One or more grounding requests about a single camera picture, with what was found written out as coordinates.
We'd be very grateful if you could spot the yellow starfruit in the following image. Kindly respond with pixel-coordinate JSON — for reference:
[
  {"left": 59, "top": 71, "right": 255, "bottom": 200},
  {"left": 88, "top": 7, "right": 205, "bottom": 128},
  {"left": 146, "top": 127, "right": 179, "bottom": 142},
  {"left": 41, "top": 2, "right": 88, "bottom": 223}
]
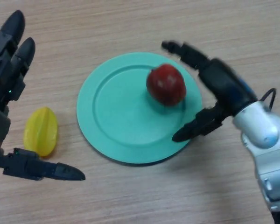
[{"left": 23, "top": 106, "right": 59, "bottom": 157}]

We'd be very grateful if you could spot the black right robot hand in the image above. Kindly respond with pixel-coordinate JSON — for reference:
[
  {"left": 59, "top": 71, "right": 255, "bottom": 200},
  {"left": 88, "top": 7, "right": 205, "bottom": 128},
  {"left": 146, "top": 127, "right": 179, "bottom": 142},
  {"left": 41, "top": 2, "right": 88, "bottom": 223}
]
[{"left": 161, "top": 41, "right": 259, "bottom": 143}]

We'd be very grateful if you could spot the red apple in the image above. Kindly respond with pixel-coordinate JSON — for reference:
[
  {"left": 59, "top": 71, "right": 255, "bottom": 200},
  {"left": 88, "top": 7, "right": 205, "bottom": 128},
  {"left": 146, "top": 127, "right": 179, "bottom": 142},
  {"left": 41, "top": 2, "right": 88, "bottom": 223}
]
[{"left": 146, "top": 64, "right": 187, "bottom": 107}]

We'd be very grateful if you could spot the green round plate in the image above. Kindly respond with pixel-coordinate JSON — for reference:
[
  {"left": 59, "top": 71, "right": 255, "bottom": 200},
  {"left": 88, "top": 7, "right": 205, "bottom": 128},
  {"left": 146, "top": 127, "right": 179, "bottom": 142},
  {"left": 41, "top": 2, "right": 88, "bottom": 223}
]
[{"left": 76, "top": 52, "right": 203, "bottom": 165}]

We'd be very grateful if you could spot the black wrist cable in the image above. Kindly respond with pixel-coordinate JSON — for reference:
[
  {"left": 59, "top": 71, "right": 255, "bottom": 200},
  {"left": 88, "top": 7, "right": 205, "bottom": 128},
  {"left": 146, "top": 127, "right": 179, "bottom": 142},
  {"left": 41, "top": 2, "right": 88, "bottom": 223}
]
[{"left": 260, "top": 88, "right": 277, "bottom": 111}]

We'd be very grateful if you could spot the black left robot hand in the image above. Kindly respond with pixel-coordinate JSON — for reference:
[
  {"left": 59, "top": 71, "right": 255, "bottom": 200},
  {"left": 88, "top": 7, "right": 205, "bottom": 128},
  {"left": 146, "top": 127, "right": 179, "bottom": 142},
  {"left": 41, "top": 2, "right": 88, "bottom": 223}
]
[{"left": 0, "top": 9, "right": 86, "bottom": 182}]

